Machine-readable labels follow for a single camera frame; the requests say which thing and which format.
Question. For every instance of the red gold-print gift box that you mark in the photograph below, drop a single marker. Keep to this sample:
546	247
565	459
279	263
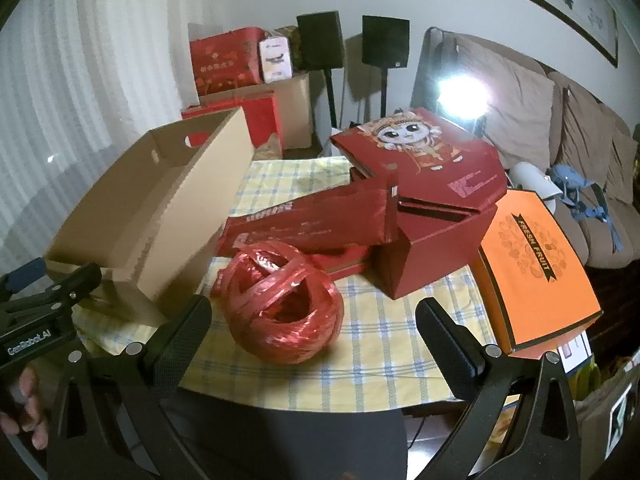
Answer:
225	60

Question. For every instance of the red cartoon print box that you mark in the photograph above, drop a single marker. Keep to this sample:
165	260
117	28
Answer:
420	155

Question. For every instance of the shiny red foil bag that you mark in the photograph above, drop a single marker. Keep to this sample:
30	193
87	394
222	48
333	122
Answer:
280	310

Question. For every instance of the dark red cube gift box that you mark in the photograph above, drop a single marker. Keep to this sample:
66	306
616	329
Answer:
435	255

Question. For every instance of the white cylinder appliance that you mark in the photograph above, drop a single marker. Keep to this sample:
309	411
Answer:
532	180

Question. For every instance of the blue toy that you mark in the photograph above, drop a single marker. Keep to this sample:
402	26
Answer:
570	185

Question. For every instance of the black speaker stand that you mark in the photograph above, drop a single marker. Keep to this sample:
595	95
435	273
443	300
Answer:
330	100
384	90

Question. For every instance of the brown cardboard box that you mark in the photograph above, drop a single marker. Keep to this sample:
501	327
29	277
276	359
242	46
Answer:
190	200

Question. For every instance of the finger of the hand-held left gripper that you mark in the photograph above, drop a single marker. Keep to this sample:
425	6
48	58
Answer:
75	281
22	276

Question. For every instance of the orange fruit box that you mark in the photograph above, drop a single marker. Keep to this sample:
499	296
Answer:
540	280

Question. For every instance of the red gift carton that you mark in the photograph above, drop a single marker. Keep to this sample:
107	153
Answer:
310	225

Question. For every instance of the bright lamp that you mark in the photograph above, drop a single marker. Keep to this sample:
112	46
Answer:
460	95

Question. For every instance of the large brown carton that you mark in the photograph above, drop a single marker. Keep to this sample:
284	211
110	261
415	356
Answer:
295	110

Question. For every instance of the small white box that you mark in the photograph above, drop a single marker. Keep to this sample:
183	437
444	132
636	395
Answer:
276	60

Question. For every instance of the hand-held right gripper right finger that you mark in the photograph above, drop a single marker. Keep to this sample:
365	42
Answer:
450	347

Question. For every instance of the yellow checked tablecloth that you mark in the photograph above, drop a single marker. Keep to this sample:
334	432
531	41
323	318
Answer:
380	340

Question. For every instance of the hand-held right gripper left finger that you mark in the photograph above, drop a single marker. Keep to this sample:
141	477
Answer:
182	342

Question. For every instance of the person's left hand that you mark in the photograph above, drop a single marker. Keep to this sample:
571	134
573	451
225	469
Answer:
27	405

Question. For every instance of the beige sofa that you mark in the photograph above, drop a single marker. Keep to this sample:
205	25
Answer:
540	105

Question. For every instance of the white curtain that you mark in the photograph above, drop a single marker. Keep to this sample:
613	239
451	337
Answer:
100	85

